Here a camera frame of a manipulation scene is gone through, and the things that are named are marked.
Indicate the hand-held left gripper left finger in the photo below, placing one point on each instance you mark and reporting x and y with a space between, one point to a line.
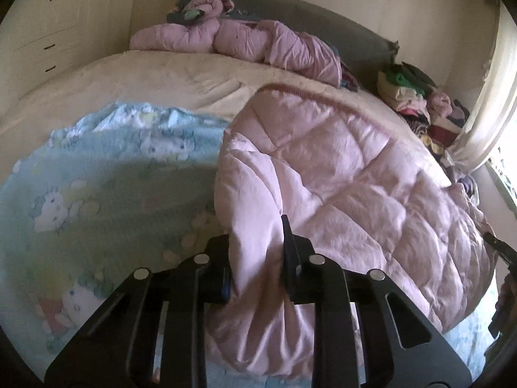
224 285

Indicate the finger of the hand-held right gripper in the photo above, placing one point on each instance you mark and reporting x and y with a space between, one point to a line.
497 246

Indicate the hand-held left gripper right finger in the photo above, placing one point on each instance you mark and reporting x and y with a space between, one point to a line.
286 250

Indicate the pink quilted comforter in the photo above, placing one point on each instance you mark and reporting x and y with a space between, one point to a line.
343 178

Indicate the messy clothes pile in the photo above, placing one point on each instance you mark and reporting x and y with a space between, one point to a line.
442 129

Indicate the stack of folded clothes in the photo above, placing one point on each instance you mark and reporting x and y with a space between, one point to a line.
404 87

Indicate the white curtain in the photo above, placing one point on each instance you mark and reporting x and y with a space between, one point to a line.
490 101

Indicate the blue cat print blanket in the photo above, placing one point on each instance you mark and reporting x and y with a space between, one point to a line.
101 194

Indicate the patterned dark cloth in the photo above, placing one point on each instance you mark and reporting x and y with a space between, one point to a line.
349 79

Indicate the cream bed sheet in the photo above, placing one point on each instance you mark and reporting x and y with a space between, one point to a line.
161 76

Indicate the crumpled pink comforter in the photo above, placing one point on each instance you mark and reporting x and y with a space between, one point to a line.
242 36

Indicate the grey headboard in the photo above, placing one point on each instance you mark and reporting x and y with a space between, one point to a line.
307 20

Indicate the small dark green-marked item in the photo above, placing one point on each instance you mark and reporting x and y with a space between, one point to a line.
188 15

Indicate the cream wardrobe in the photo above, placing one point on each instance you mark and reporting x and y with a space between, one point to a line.
48 16

